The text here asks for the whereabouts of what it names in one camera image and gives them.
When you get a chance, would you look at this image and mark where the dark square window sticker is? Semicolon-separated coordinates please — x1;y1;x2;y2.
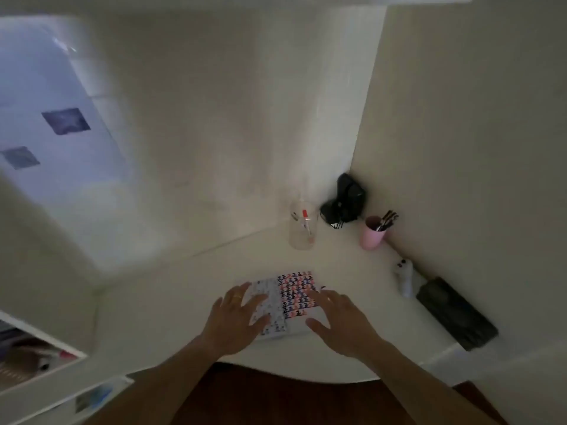
0;146;41;170

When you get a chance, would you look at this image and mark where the black flat case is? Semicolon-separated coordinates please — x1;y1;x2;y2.
416;276;499;352

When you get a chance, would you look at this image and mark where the person's left hand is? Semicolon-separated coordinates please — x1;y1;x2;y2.
201;282;272;357

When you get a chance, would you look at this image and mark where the clear glass jar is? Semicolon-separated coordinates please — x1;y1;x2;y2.
289;200;319;251

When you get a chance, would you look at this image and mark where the printed paper sheet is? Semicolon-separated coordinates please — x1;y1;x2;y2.
73;382;115;414

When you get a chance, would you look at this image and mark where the white open shelf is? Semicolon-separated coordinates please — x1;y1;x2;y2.
0;310;88;394

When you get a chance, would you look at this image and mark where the person's right forearm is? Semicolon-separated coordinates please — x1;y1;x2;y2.
365;343;508;425

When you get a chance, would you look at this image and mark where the patterned notebook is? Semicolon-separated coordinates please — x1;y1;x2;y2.
247;271;332;342

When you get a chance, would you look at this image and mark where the person's right hand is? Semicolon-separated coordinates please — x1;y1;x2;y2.
306;288;387;361

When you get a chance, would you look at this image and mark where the black desk device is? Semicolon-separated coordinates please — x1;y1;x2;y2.
320;173;367;230

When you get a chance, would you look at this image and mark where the person's left forearm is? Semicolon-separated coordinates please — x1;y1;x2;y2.
86;338;222;425

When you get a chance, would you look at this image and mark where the pink cup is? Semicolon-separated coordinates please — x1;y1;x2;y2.
359;216;389;251

